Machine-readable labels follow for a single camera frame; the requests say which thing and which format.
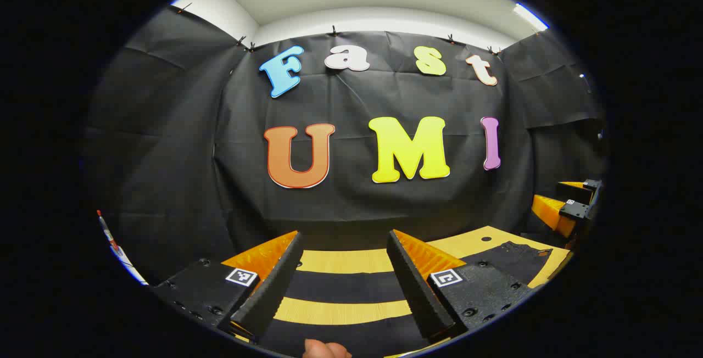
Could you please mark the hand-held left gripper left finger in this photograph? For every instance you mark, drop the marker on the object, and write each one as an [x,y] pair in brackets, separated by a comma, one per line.
[272,286]

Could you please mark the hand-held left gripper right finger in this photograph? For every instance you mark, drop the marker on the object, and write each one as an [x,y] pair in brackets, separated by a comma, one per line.
[414,286]

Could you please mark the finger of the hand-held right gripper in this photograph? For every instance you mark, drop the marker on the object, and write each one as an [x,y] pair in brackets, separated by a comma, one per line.
[582,190]
[549,212]

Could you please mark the black jeans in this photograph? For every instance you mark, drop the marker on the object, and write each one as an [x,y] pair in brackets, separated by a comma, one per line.
[343,286]

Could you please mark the ceiling light panel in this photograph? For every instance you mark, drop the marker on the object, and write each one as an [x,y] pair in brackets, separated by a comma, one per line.
[530,16]

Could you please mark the black backdrop cloth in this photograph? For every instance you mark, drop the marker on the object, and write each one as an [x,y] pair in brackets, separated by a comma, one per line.
[351,100]

